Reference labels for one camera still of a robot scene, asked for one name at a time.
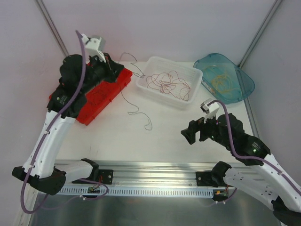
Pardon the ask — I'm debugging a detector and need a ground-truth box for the right aluminium frame post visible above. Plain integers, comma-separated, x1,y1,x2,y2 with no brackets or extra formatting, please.
238,0,284,68

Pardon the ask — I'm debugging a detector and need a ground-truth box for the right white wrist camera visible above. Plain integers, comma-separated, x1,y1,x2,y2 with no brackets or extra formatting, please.
200,99,219,123

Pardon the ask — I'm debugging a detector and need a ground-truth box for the white perforated plastic basket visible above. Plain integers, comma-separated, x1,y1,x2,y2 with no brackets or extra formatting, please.
135,56,203,110

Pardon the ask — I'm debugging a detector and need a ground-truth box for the red plastic tray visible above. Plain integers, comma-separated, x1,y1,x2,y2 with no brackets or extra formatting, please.
47,58,132,126

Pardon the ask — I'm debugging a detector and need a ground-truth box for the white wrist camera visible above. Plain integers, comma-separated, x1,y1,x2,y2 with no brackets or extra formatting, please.
200,99,219,123
81,33,106,63

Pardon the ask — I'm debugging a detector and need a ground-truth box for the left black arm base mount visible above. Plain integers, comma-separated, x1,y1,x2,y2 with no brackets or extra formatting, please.
70,168,114,185

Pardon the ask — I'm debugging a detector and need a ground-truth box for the left aluminium frame post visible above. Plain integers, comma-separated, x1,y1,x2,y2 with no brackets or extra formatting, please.
34,0,69,59

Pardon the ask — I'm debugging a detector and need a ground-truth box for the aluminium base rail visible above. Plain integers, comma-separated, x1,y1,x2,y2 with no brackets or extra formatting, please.
54,160,279,189

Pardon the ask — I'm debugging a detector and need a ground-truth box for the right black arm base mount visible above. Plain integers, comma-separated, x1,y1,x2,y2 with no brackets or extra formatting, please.
196,171,226,187

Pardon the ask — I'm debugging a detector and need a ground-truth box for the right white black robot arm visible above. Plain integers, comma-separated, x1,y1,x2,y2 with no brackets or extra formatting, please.
181,113,301,226

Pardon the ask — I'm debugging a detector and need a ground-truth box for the teal translucent plastic bin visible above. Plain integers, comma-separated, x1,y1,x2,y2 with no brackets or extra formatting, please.
193,53,255,105

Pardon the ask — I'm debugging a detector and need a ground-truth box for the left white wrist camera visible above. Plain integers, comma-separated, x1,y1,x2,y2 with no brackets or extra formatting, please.
81,33,106,63

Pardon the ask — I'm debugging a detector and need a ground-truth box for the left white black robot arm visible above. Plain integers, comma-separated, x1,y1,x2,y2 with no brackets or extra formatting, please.
12,53,124,195

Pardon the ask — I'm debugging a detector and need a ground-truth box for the white slotted cable duct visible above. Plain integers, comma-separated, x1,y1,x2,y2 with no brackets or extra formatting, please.
58,186,214,198

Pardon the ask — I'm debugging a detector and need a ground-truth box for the aluminium frame post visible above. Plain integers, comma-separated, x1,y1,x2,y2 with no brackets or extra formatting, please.
238,0,284,68
34,0,69,59

